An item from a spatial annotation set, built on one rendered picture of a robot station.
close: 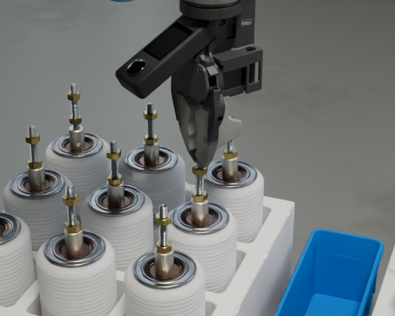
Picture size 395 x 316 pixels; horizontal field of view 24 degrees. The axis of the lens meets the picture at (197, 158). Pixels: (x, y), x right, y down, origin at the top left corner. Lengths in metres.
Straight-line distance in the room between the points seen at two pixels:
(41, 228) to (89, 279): 0.17
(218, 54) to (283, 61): 1.21
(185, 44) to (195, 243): 0.26
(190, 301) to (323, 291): 0.43
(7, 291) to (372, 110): 1.10
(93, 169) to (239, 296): 0.31
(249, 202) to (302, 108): 0.81
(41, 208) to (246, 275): 0.28
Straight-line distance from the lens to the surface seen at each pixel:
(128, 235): 1.19
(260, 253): 1.24
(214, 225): 1.15
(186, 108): 1.10
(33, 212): 1.23
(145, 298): 1.05
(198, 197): 1.15
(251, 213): 1.26
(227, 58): 1.05
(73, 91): 1.31
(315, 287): 1.45
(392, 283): 1.20
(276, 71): 2.20
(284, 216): 1.31
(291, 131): 1.93
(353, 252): 1.40
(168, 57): 1.02
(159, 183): 1.27
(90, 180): 1.33
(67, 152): 1.33
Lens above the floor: 0.89
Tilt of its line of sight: 29 degrees down
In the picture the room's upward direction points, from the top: straight up
